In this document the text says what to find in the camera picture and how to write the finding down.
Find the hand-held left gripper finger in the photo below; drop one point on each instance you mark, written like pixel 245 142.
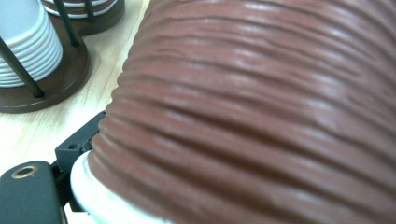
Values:
pixel 77 143

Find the brown double cup holder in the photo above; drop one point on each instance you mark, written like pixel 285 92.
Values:
pixel 62 90

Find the stack of white cups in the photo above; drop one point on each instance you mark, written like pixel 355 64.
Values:
pixel 31 46

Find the stack of brown ribbed cups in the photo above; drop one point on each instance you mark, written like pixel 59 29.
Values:
pixel 74 8

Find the brown ribbed paper cup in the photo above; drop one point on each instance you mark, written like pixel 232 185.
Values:
pixel 249 109

